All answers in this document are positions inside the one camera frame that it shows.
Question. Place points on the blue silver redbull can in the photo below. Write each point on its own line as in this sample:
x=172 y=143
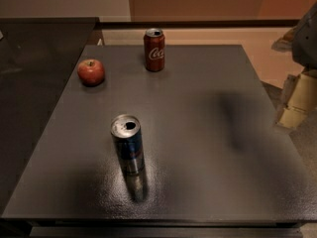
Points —
x=127 y=137

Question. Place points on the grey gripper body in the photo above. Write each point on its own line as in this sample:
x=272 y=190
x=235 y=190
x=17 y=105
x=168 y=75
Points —
x=306 y=43

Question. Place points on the red coca-cola can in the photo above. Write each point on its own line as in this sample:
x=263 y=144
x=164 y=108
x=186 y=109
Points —
x=154 y=49

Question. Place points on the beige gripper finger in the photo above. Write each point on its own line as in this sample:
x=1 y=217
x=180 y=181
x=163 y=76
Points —
x=298 y=99
x=284 y=43

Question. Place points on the red apple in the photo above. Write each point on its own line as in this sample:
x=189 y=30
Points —
x=91 y=72

